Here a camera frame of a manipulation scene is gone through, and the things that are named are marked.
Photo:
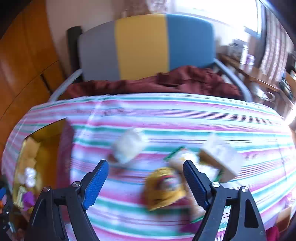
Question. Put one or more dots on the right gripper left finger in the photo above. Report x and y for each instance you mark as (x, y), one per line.
(92, 183)

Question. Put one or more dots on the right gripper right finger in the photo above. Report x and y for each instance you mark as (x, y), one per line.
(199, 184)

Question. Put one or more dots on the clear plastic bag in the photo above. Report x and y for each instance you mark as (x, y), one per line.
(30, 177)

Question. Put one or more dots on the cracker packet green ends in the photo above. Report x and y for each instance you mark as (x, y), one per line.
(177, 158)

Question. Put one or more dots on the beige cardboard box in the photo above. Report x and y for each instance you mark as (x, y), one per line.
(223, 156)

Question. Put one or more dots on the gold tin box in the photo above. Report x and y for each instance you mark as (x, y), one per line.
(52, 162)

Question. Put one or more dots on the striped bed sheet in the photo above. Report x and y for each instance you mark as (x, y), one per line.
(169, 121)

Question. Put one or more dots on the dark red blanket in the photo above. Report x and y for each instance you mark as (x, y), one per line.
(184, 79)

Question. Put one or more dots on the wooden desk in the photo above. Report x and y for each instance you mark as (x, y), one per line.
(263, 89)

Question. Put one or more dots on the wooden wardrobe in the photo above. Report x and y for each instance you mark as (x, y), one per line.
(30, 67)

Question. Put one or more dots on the pink floral curtain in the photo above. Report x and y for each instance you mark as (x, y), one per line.
(277, 46)

